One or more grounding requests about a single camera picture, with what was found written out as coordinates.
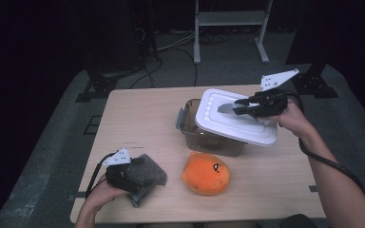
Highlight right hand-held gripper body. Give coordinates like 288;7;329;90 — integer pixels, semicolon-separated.
249;68;299;119

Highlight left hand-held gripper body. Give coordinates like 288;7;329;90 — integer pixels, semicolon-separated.
102;147;141;193

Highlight grey fluffy cloth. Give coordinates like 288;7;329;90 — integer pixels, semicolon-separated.
125;153;168;208

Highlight orange plush toy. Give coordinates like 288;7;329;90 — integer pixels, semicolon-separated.
181;151;231;196

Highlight person's right hand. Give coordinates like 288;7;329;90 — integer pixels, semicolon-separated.
259;99;315;138

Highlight person's left hand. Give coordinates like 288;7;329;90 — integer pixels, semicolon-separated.
84;181;129;214

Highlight black stand base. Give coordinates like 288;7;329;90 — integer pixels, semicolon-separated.
288;61;340;99
74;72;118;104

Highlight white metal stand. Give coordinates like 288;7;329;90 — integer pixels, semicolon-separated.
193;0;274;66

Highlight dark rounded object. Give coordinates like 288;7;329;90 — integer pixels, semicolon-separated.
279;213;317;228

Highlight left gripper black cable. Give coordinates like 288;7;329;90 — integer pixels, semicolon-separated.
85;152;117;200

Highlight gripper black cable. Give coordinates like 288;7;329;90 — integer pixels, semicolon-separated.
85;152;117;200
281;89;365;195

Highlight black floor cable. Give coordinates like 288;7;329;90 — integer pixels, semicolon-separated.
129;47;199;89

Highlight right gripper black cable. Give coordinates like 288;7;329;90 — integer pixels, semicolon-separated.
281;89;365;195

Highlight white floor cables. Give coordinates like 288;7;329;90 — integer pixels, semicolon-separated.
156;29;198;52

